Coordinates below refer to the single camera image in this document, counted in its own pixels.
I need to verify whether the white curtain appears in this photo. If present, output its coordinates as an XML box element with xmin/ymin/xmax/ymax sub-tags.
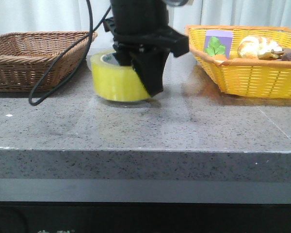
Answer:
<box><xmin>0</xmin><ymin>0</ymin><xmax>291</xmax><ymax>34</ymax></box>

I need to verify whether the dark brown toy piece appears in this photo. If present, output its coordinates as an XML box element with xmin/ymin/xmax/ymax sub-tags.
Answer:
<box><xmin>271</xmin><ymin>48</ymin><xmax>291</xmax><ymax>61</ymax></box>

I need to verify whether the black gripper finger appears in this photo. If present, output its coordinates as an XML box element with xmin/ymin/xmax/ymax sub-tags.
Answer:
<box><xmin>129</xmin><ymin>50</ymin><xmax>169</xmax><ymax>97</ymax></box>
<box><xmin>113</xmin><ymin>50</ymin><xmax>132</xmax><ymax>66</ymax></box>

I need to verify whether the purple box with leaf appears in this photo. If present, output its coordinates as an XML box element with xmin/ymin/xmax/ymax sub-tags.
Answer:
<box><xmin>203</xmin><ymin>30</ymin><xmax>233</xmax><ymax>58</ymax></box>

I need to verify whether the black cable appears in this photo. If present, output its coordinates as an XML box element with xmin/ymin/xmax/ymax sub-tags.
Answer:
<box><xmin>28</xmin><ymin>0</ymin><xmax>112</xmax><ymax>106</ymax></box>

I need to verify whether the toy croissant bread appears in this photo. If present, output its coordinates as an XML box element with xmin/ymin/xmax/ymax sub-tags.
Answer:
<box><xmin>237</xmin><ymin>34</ymin><xmax>284</xmax><ymax>60</ymax></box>

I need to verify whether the toy carrot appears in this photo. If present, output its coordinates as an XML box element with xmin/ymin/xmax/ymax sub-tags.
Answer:
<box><xmin>213</xmin><ymin>54</ymin><xmax>227</xmax><ymax>61</ymax></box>

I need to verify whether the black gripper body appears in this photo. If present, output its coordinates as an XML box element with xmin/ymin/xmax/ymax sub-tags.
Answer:
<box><xmin>103</xmin><ymin>0</ymin><xmax>172</xmax><ymax>54</ymax></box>

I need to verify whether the yellow woven basket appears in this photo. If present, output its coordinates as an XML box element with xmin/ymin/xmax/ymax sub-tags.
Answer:
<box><xmin>185</xmin><ymin>25</ymin><xmax>291</xmax><ymax>99</ymax></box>

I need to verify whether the brown wicker basket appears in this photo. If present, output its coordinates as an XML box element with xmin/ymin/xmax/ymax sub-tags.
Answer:
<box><xmin>0</xmin><ymin>31</ymin><xmax>88</xmax><ymax>93</ymax></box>

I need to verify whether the yellow packing tape roll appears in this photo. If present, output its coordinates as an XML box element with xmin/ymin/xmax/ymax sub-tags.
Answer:
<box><xmin>90</xmin><ymin>50</ymin><xmax>150</xmax><ymax>102</ymax></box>

